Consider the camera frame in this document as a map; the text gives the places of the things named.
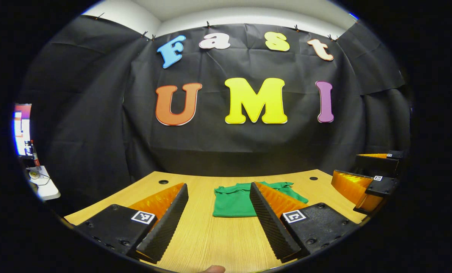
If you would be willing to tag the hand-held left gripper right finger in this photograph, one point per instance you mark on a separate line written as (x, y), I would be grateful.
(269, 223)

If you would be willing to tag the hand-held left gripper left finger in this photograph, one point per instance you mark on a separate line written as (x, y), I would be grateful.
(167, 225)

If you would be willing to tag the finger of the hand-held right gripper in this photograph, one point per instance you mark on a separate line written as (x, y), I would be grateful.
(377, 165)
(383, 186)

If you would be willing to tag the green T-shirt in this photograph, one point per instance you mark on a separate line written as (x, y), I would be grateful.
(233, 203)

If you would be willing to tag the white side table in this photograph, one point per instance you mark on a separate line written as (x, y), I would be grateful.
(47, 189)

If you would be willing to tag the small round yellow object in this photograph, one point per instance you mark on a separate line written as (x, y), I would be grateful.
(34, 174)

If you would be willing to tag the red bottle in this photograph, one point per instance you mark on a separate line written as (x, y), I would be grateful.
(35, 157)

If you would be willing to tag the computer monitor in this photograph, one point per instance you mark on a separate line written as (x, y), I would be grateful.
(22, 131)

